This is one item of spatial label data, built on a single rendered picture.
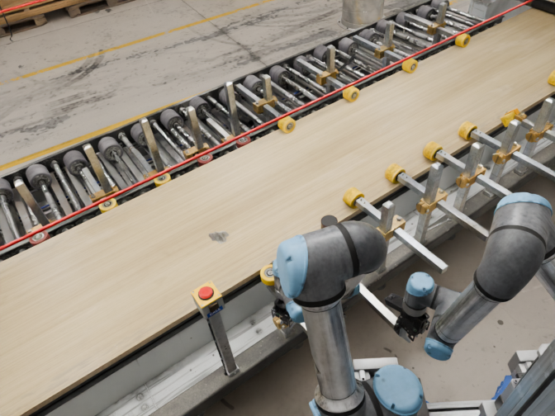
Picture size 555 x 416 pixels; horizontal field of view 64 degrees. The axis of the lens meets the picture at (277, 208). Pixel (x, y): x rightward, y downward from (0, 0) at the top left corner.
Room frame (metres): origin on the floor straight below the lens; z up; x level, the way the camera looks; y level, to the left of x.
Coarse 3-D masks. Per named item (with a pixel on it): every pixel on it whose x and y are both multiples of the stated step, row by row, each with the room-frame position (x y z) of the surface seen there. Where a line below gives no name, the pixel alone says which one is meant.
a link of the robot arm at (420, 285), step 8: (416, 272) 0.77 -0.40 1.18; (424, 272) 0.77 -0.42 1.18; (416, 280) 0.74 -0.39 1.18; (424, 280) 0.74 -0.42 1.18; (432, 280) 0.74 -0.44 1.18; (408, 288) 0.74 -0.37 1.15; (416, 288) 0.72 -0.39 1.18; (424, 288) 0.71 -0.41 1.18; (432, 288) 0.71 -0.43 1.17; (408, 296) 0.73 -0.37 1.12; (416, 296) 0.71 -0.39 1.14; (424, 296) 0.70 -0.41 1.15; (432, 296) 0.70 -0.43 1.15; (408, 304) 0.72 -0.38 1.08; (416, 304) 0.70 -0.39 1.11; (424, 304) 0.69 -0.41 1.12
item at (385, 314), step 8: (360, 288) 0.94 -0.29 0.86; (360, 296) 0.92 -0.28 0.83; (368, 296) 0.90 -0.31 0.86; (368, 304) 0.88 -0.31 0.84; (376, 304) 0.87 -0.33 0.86; (376, 312) 0.85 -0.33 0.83; (384, 312) 0.83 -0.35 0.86; (384, 320) 0.81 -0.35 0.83; (392, 320) 0.79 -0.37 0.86; (392, 328) 0.77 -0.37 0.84
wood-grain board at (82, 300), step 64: (448, 64) 2.45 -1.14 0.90; (512, 64) 2.37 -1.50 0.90; (320, 128) 1.93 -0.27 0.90; (384, 128) 1.88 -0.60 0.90; (448, 128) 1.82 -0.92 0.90; (192, 192) 1.53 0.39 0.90; (256, 192) 1.49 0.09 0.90; (320, 192) 1.44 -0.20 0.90; (384, 192) 1.40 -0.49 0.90; (64, 256) 1.22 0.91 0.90; (128, 256) 1.19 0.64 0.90; (192, 256) 1.15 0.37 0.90; (256, 256) 1.12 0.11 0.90; (0, 320) 0.94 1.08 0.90; (64, 320) 0.91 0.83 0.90; (128, 320) 0.88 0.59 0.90; (0, 384) 0.69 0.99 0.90; (64, 384) 0.66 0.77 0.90
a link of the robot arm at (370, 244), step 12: (348, 228) 0.58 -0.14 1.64; (360, 228) 0.58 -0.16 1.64; (372, 228) 0.59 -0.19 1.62; (360, 240) 0.55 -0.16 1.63; (372, 240) 0.55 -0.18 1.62; (384, 240) 0.58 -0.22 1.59; (360, 252) 0.53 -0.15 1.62; (372, 252) 0.54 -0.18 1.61; (384, 252) 0.56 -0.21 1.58; (360, 264) 0.52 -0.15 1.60; (372, 264) 0.53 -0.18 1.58; (360, 276) 0.59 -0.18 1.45; (348, 288) 0.64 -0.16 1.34
